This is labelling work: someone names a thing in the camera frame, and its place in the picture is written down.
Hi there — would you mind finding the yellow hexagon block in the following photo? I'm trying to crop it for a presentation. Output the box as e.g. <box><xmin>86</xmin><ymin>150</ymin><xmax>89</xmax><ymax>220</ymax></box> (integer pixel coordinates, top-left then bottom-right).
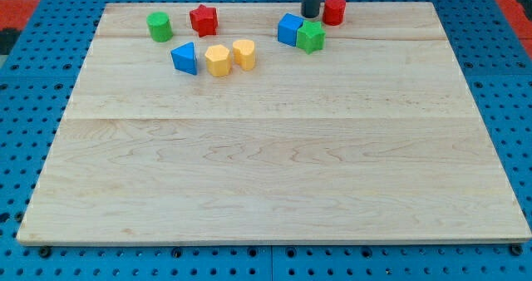
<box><xmin>204</xmin><ymin>45</ymin><xmax>232</xmax><ymax>77</ymax></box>

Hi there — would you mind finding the green cylinder block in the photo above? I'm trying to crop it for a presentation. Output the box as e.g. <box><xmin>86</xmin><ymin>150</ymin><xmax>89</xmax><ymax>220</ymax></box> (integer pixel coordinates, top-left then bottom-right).
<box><xmin>146</xmin><ymin>12</ymin><xmax>173</xmax><ymax>42</ymax></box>

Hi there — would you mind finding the red star block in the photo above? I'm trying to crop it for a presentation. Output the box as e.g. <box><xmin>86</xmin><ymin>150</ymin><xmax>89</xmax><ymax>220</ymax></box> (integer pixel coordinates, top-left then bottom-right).
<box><xmin>190</xmin><ymin>4</ymin><xmax>218</xmax><ymax>37</ymax></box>

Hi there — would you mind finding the yellow heart block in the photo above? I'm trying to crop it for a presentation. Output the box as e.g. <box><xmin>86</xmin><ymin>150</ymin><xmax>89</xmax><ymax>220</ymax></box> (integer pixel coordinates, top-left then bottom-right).
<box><xmin>233</xmin><ymin>39</ymin><xmax>256</xmax><ymax>71</ymax></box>

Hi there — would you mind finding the blue triangle block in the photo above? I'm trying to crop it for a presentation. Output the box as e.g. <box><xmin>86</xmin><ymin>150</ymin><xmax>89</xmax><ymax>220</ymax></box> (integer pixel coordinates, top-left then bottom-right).
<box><xmin>170</xmin><ymin>42</ymin><xmax>197</xmax><ymax>75</ymax></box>

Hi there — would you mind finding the blue cube block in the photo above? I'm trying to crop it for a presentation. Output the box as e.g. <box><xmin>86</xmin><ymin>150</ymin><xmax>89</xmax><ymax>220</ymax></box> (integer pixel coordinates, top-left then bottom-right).
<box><xmin>277</xmin><ymin>13</ymin><xmax>304</xmax><ymax>47</ymax></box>

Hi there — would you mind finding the red cylinder block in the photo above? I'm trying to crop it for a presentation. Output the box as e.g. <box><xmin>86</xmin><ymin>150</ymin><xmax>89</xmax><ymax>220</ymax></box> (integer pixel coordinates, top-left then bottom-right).
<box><xmin>322</xmin><ymin>0</ymin><xmax>347</xmax><ymax>26</ymax></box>

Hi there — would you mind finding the light wooden board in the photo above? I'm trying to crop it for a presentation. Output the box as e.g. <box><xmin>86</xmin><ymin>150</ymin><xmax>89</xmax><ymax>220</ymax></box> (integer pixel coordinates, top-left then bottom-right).
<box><xmin>17</xmin><ymin>2</ymin><xmax>531</xmax><ymax>246</ymax></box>

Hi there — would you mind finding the green star block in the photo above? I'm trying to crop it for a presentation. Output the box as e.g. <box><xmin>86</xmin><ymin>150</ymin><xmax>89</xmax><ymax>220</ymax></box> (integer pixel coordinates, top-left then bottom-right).
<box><xmin>296</xmin><ymin>20</ymin><xmax>326</xmax><ymax>54</ymax></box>

